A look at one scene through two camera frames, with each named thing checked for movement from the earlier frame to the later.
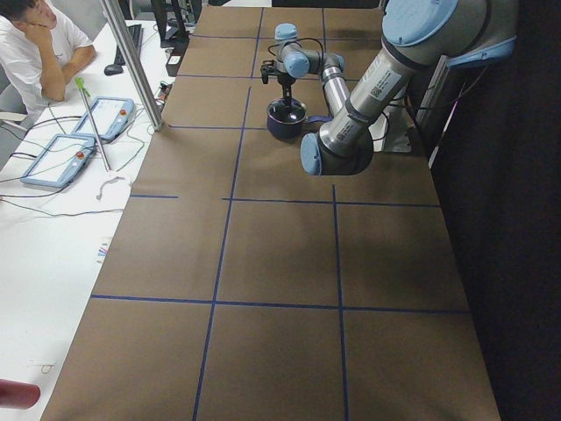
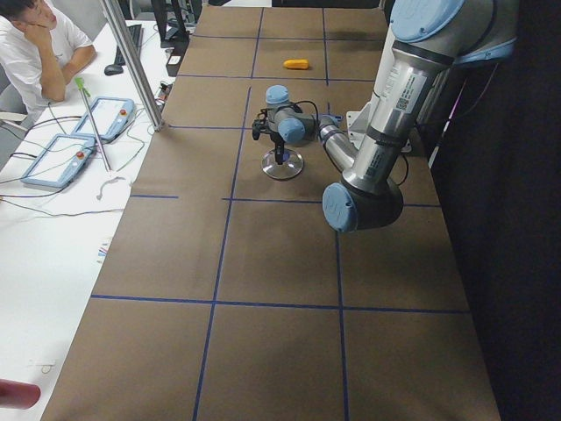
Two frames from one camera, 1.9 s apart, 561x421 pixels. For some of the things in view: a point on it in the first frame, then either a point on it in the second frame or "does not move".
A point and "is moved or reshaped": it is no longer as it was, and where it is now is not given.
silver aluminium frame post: [134, 64] does not move
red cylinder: [20, 395] does not move
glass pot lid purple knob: [280, 113] is moved or reshaped
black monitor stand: [179, 40] does not move
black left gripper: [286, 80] → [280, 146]
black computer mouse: [112, 69] does not move
